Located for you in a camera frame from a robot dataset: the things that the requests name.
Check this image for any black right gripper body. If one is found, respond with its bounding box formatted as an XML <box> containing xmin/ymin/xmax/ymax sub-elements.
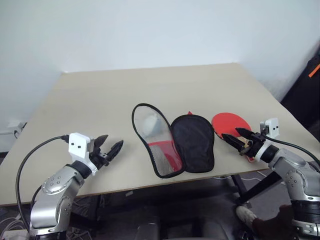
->
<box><xmin>239</xmin><ymin>132</ymin><xmax>266</xmax><ymax>160</ymax></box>

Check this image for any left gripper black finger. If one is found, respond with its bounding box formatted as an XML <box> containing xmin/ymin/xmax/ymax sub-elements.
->
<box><xmin>107</xmin><ymin>139</ymin><xmax>124</xmax><ymax>161</ymax></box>
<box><xmin>94</xmin><ymin>134</ymin><xmax>109</xmax><ymax>149</ymax></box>

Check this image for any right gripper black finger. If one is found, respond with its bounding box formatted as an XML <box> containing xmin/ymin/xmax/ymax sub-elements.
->
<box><xmin>221</xmin><ymin>133</ymin><xmax>245</xmax><ymax>154</ymax></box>
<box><xmin>234</xmin><ymin>127</ymin><xmax>254</xmax><ymax>141</ymax></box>

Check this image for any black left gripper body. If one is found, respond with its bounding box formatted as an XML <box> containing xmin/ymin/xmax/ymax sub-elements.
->
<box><xmin>88</xmin><ymin>138</ymin><xmax>111</xmax><ymax>168</ymax></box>

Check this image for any red table tennis paddle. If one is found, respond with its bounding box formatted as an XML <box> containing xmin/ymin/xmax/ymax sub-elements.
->
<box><xmin>211</xmin><ymin>112</ymin><xmax>258</xmax><ymax>164</ymax></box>

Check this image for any black red mesh paddle case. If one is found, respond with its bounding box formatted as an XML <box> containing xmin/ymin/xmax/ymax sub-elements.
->
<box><xmin>131</xmin><ymin>102</ymin><xmax>216</xmax><ymax>179</ymax></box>

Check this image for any grey white plush keychain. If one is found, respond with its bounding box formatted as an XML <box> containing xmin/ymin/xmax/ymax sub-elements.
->
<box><xmin>141</xmin><ymin>113</ymin><xmax>164</xmax><ymax>137</ymax></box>

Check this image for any black bag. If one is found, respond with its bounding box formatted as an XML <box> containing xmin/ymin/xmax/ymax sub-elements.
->
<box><xmin>280</xmin><ymin>47</ymin><xmax>320</xmax><ymax>132</ymax></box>

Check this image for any white shoe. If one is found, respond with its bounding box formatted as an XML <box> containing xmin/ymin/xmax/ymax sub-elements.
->
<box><xmin>235</xmin><ymin>205</ymin><xmax>258</xmax><ymax>229</ymax></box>

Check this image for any dark red trouser leg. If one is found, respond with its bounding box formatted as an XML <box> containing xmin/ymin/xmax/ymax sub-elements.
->
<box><xmin>251</xmin><ymin>204</ymin><xmax>296</xmax><ymax>240</ymax></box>

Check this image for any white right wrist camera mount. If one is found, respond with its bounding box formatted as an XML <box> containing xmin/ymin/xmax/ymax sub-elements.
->
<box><xmin>259</xmin><ymin>117</ymin><xmax>280</xmax><ymax>138</ymax></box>

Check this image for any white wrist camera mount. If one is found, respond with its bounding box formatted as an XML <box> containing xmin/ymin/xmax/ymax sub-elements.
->
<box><xmin>259</xmin><ymin>117</ymin><xmax>280</xmax><ymax>138</ymax></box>
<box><xmin>67</xmin><ymin>132</ymin><xmax>99</xmax><ymax>176</ymax></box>

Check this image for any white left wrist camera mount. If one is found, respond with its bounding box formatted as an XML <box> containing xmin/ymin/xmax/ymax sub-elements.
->
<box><xmin>67</xmin><ymin>132</ymin><xmax>99</xmax><ymax>176</ymax></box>

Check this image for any black table leg frame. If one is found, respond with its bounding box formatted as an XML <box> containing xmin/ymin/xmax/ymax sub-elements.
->
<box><xmin>231</xmin><ymin>171</ymin><xmax>284</xmax><ymax>206</ymax></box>

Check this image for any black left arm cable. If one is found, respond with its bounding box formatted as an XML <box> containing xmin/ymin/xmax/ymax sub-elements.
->
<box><xmin>15</xmin><ymin>134</ymin><xmax>70</xmax><ymax>232</ymax></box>

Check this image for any white wall socket box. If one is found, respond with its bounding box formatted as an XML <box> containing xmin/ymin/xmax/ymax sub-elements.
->
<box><xmin>0</xmin><ymin>119</ymin><xmax>27</xmax><ymax>138</ymax></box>

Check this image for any orange strap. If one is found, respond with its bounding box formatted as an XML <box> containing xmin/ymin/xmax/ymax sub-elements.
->
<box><xmin>308</xmin><ymin>63</ymin><xmax>320</xmax><ymax>78</ymax></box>

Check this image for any white floor cable tangle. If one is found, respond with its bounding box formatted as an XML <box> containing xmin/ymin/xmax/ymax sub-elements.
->
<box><xmin>0</xmin><ymin>216</ymin><xmax>30</xmax><ymax>237</ymax></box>

